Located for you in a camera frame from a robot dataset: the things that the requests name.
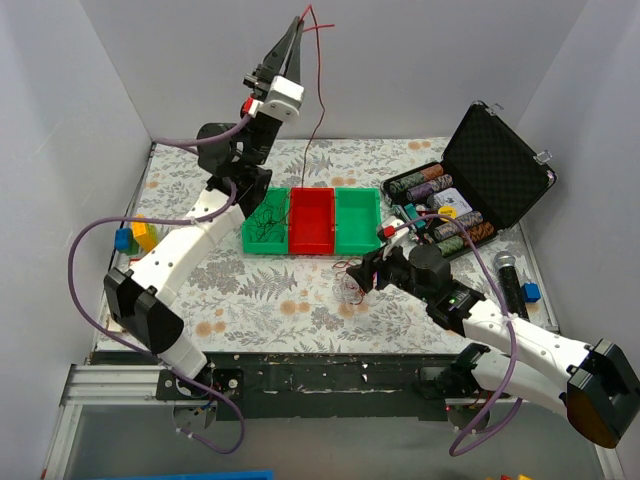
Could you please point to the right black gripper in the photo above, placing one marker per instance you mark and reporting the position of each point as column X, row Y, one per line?
column 375, row 272

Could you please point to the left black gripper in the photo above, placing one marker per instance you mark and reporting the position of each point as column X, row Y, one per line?
column 265, row 77

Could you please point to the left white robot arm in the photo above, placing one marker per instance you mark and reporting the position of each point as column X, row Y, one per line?
column 140, row 298

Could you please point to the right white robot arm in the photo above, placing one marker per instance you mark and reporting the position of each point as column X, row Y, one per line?
column 593, row 386

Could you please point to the right green plastic bin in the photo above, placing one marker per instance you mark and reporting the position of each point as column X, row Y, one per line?
column 357, row 213

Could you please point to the green plastic bin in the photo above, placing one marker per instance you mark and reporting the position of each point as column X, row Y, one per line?
column 357, row 213
column 266, row 231

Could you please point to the red plastic bin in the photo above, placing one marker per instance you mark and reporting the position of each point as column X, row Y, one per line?
column 311, row 221

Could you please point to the yellow dealer button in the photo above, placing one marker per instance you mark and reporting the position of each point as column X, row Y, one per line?
column 447, row 212

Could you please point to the white card deck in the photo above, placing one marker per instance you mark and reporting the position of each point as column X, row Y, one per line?
column 451, row 197

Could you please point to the left green plastic bin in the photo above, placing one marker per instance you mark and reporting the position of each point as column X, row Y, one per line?
column 266, row 231

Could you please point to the floral table mat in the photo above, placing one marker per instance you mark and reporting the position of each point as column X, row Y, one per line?
column 236, row 302

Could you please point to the black poker chip case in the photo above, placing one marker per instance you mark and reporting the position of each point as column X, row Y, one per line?
column 488, row 165

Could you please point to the black microphone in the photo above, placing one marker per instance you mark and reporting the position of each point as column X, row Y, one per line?
column 504, row 263

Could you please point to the small blue toy brick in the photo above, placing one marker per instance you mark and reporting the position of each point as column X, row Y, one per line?
column 531, row 292

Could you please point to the blue plastic bin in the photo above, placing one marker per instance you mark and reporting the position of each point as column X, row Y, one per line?
column 207, row 472

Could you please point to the yellow red toy pieces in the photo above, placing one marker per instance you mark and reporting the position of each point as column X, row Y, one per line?
column 508, row 477

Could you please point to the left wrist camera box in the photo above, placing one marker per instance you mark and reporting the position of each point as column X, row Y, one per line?
column 281, row 99

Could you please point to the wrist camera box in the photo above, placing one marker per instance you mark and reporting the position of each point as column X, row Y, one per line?
column 281, row 99
column 391, row 231

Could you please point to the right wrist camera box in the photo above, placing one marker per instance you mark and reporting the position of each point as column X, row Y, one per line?
column 391, row 231

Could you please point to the black table front frame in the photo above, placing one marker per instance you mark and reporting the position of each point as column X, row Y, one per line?
column 279, row 386

